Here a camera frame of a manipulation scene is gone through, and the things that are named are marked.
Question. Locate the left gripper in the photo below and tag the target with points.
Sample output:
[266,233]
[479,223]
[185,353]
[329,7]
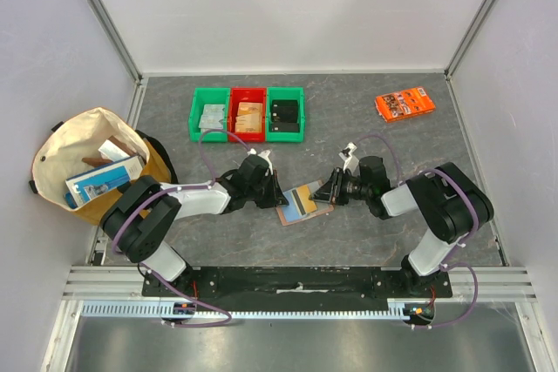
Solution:
[275,198]

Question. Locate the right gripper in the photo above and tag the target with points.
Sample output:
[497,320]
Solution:
[336,186]

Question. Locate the tan leather card holder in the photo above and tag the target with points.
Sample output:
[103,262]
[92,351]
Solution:
[327,207]

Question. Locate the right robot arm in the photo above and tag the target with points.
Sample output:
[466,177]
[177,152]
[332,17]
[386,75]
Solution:
[452,206]

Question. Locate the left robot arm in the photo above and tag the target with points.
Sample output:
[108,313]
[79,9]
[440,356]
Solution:
[140,219]

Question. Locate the black cards in green bin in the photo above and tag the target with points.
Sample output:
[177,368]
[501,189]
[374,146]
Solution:
[284,115]

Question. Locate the beige cards in red bin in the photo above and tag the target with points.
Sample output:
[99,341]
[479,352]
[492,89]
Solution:
[249,117]

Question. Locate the grey cards in green bin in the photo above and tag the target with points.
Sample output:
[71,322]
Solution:
[212,117]

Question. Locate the right green plastic bin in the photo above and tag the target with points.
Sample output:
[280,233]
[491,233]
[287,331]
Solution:
[296,93]

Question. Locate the green plastic bin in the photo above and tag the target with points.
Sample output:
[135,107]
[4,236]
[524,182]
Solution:
[296,93]
[202,96]

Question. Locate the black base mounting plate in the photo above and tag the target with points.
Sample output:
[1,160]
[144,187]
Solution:
[308,288]

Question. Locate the red plastic bin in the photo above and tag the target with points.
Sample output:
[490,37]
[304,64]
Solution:
[247,94]

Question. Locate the left green plastic bin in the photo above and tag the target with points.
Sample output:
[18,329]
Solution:
[202,96]

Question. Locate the orange screw box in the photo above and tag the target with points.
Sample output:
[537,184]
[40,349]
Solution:
[405,104]

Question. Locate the white packet in bag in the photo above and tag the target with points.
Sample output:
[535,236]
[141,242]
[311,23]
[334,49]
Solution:
[110,151]

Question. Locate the brown item in bag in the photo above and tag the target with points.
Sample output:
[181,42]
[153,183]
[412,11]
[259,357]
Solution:
[96,162]

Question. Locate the blue book in bag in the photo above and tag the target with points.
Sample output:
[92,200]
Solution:
[89,185]

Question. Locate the cream and tan tote bag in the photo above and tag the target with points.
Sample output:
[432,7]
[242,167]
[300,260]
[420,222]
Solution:
[73,144]

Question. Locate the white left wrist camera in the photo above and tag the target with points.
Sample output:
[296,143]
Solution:
[263,155]

